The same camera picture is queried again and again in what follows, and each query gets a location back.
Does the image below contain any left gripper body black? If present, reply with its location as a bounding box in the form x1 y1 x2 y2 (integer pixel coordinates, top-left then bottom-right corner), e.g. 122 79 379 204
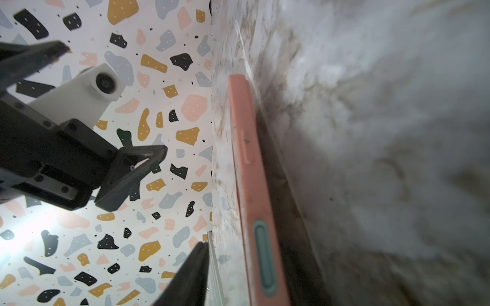
1 91 118 210

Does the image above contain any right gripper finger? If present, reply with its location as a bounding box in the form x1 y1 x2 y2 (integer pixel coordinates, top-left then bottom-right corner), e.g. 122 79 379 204
153 242 210 306

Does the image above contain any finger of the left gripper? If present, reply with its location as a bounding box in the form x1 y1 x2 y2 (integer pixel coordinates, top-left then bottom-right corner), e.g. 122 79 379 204
1 41 70 90
94 145 168 212

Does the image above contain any pink case phone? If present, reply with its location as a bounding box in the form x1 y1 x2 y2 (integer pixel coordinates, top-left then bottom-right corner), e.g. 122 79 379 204
228 74 331 305

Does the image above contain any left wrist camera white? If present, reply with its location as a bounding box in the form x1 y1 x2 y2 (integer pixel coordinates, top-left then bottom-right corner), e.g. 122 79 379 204
29 64 126 128

